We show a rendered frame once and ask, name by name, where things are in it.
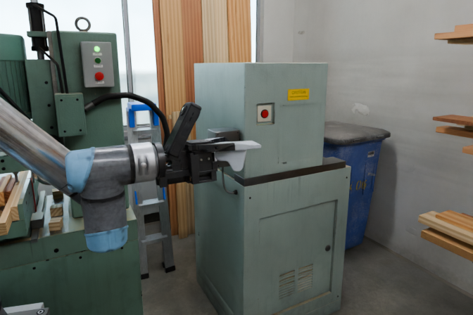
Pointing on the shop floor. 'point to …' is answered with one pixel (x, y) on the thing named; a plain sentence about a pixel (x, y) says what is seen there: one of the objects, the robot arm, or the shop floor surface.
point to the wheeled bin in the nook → (357, 188)
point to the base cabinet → (79, 283)
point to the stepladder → (150, 199)
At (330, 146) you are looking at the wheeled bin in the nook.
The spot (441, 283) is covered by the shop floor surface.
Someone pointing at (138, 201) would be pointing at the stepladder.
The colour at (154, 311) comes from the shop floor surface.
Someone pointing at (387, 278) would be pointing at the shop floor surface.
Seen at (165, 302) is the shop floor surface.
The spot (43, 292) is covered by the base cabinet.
